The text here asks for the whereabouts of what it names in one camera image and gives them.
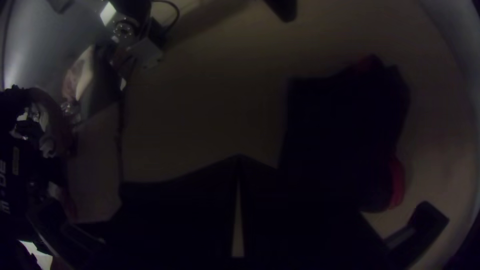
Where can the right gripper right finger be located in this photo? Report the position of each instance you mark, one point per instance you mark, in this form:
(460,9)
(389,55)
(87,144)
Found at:
(300,232)

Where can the black t-shirt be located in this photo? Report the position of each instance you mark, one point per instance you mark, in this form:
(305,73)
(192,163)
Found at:
(337,131)

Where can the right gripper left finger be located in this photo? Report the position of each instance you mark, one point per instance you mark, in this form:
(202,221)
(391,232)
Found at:
(180,225)

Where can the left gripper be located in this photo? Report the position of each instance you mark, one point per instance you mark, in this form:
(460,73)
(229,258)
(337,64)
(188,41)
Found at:
(281,9)

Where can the person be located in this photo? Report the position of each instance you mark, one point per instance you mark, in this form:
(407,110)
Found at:
(15,180)

